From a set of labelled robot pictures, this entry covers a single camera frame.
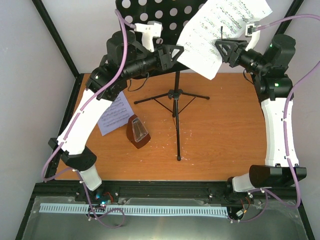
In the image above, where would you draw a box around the black frame post right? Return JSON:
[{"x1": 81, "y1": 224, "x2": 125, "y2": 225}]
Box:
[{"x1": 274, "y1": 0, "x2": 304, "y2": 35}]

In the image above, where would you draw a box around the light blue cable duct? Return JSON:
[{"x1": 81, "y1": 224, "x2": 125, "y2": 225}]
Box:
[{"x1": 38, "y1": 203, "x2": 228, "y2": 218}]

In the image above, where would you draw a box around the black frame post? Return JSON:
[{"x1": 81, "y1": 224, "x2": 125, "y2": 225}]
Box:
[
  {"x1": 274, "y1": 0, "x2": 304, "y2": 35},
  {"x1": 32, "y1": 0, "x2": 80, "y2": 78}
]

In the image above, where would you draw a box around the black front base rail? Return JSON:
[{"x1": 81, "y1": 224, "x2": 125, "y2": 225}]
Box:
[{"x1": 32, "y1": 179, "x2": 301, "y2": 208}]

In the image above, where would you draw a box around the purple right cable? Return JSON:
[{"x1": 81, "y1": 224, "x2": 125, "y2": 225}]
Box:
[{"x1": 229, "y1": 13, "x2": 320, "y2": 223}]

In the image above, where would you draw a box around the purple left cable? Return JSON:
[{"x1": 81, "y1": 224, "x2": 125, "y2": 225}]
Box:
[{"x1": 41, "y1": 8, "x2": 131, "y2": 230}]

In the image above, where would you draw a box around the black music stand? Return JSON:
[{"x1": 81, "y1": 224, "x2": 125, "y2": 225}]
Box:
[{"x1": 115, "y1": 0, "x2": 210, "y2": 161}]

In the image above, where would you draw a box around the black frame post left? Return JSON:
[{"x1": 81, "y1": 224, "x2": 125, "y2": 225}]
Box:
[{"x1": 32, "y1": 0, "x2": 80, "y2": 78}]

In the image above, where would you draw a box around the brown wooden metronome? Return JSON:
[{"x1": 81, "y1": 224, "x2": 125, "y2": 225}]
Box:
[{"x1": 126, "y1": 114, "x2": 151, "y2": 149}]

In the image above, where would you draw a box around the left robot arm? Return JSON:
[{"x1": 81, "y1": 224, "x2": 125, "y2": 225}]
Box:
[{"x1": 48, "y1": 31, "x2": 184, "y2": 202}]

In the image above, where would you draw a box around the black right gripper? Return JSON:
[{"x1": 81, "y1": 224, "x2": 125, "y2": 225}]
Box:
[{"x1": 214, "y1": 39, "x2": 269, "y2": 75}]

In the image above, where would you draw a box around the clear plastic metronome cover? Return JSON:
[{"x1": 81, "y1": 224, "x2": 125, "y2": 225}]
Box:
[{"x1": 132, "y1": 117, "x2": 148, "y2": 143}]

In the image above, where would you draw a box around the white sheet music paper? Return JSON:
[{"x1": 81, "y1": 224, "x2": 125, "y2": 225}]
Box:
[{"x1": 176, "y1": 0, "x2": 272, "y2": 80}]

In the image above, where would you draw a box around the purple cable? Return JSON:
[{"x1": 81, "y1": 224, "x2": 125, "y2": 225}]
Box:
[
  {"x1": 41, "y1": 8, "x2": 131, "y2": 230},
  {"x1": 229, "y1": 13, "x2": 320, "y2": 223}
]

